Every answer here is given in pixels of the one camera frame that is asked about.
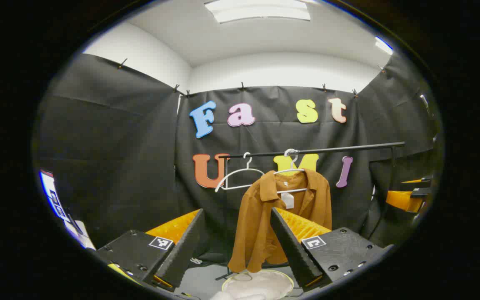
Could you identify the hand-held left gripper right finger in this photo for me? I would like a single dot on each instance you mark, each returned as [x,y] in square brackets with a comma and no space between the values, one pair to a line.
[294,250]

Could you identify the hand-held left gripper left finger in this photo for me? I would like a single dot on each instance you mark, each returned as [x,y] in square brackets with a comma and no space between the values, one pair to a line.
[181,254]

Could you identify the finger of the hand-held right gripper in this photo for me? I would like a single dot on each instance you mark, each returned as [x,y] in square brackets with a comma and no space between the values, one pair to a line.
[402,200]
[426,181]

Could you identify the brown shirt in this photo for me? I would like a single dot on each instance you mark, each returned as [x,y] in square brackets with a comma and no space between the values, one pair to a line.
[256,225]

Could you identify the white laundry hamper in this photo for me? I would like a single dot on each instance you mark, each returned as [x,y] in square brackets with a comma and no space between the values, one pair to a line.
[261,285]

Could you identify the black clothes rack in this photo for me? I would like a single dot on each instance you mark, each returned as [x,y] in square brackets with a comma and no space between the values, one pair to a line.
[348,148]

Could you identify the white clothes hanger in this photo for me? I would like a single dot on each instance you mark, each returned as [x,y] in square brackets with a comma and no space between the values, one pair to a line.
[246,166]
[290,170]

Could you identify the small ceiling light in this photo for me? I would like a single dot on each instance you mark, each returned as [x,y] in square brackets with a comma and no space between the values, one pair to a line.
[383,45]

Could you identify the black backdrop cloth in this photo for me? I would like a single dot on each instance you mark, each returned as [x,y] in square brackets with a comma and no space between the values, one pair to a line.
[119,166]

